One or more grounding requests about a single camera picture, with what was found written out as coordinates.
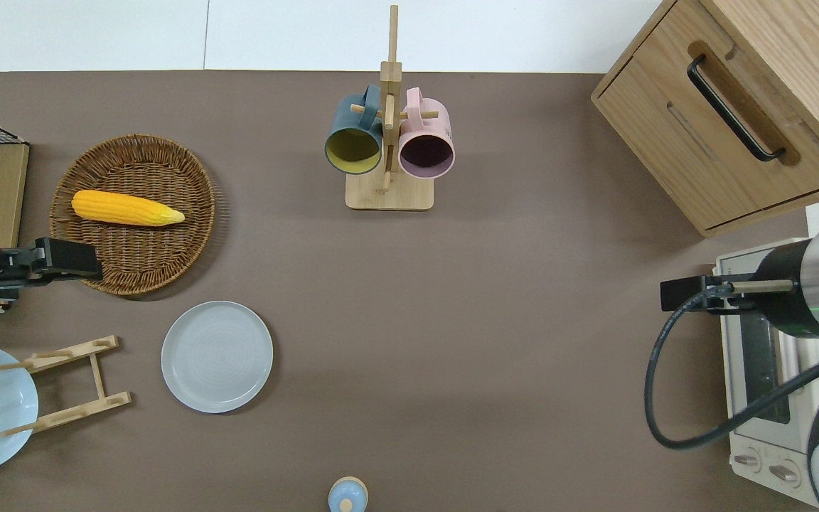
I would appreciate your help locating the white toaster oven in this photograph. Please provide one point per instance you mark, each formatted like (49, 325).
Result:
(758, 462)

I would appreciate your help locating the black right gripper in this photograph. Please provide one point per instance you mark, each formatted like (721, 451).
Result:
(726, 304)

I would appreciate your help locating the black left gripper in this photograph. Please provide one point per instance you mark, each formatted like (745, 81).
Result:
(18, 267)

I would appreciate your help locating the wooden mug tree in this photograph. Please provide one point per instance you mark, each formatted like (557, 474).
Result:
(389, 195)

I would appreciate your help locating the wooden drawer cabinet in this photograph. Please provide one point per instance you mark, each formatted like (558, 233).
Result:
(665, 107)

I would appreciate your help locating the dark blue mug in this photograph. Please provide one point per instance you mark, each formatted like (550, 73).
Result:
(345, 117)

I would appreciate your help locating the wooden plate rack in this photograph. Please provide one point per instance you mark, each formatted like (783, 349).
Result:
(99, 375)

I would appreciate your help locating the gray plate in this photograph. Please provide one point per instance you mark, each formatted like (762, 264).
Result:
(217, 355)

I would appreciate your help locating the pink mug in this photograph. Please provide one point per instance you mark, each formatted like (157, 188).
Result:
(427, 153)

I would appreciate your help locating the brown table mat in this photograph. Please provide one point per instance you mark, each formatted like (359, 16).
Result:
(452, 320)

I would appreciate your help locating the yellow corn cob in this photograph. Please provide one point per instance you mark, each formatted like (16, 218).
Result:
(118, 208)

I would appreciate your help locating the brown wicker basket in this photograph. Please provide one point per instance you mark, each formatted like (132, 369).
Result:
(139, 256)

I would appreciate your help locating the blue service bell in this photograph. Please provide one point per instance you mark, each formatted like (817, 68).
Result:
(347, 494)

